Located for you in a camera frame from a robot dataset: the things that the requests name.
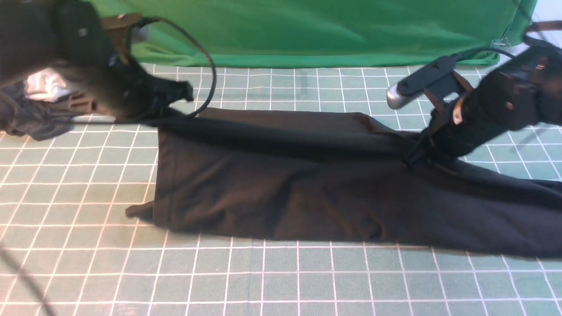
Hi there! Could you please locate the green grid cutting mat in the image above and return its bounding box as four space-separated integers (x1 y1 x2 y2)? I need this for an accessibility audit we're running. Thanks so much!
0 67 562 316

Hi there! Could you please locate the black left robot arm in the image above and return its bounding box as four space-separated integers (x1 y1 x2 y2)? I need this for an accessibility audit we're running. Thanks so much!
0 0 193 121

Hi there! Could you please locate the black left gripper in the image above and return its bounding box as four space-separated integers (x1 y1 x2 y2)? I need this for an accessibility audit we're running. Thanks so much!
53 57 194 122

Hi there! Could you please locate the metal binder clip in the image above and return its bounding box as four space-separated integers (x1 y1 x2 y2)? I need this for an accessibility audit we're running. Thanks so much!
490 37 512 50

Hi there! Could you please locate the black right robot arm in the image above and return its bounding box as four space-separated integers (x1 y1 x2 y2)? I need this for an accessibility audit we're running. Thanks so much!
386 43 562 168

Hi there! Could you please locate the crumpled white cloth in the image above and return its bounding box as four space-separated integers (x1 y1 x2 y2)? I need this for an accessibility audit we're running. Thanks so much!
24 68 77 102

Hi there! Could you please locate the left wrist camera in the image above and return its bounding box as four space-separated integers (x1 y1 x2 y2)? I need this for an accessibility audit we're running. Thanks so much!
101 13 149 65

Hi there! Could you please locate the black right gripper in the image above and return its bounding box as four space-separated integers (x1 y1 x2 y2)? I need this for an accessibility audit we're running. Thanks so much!
403 68 540 168

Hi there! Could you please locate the crumpled dark gray garment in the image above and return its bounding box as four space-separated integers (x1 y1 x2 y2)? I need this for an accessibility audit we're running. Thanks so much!
0 82 97 141

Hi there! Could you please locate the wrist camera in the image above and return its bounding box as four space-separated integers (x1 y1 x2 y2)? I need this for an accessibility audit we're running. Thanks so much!
101 13 149 65
386 55 474 114

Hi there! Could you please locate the dark gray long-sleeve shirt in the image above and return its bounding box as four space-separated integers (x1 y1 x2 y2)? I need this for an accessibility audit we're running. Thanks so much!
125 108 561 258

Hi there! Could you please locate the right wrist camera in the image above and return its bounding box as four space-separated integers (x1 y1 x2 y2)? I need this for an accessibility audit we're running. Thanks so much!
386 55 474 114

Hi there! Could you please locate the green backdrop cloth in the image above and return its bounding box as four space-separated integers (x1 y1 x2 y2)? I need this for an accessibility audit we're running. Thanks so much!
92 0 536 68

